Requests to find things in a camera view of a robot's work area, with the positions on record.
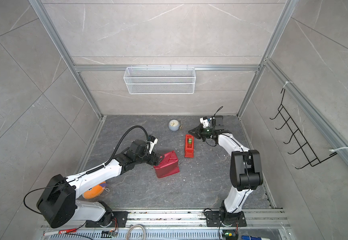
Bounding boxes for small round white clock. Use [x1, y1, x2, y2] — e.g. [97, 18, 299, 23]
[169, 119, 181, 132]

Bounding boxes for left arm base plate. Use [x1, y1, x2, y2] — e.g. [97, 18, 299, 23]
[100, 211, 129, 228]

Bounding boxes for dark red wrapping paper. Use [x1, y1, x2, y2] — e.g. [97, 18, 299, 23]
[154, 151, 180, 179]

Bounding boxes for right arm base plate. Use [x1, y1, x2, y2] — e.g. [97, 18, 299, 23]
[203, 210, 247, 228]

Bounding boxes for red tape dispenser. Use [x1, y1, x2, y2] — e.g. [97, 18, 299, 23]
[185, 134, 194, 158]

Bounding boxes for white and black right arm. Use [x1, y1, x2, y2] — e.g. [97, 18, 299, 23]
[189, 124, 264, 227]

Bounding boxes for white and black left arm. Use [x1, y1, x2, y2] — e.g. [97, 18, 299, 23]
[23, 126, 163, 229]

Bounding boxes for white wire mesh basket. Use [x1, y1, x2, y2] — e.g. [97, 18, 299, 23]
[124, 67, 196, 95]

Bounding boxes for red and white marker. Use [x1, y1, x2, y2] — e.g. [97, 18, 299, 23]
[43, 229, 77, 237]

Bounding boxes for coiled grey cable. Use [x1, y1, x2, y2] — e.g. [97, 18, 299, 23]
[127, 223, 147, 240]

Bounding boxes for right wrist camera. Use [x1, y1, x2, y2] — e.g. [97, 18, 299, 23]
[200, 115, 224, 130]

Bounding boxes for aluminium front rail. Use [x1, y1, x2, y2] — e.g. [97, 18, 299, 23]
[39, 209, 295, 240]

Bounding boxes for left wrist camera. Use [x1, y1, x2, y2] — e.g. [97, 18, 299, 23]
[130, 135, 158, 156]

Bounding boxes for blue and white marker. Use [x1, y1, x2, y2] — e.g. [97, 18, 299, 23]
[241, 236, 270, 240]

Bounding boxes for orange plush toy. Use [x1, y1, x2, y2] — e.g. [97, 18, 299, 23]
[82, 182, 107, 200]

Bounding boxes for black wire hook rack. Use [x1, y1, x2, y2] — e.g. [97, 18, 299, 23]
[270, 89, 338, 170]

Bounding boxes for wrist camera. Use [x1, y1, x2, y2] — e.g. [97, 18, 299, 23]
[130, 135, 158, 156]
[200, 115, 224, 130]

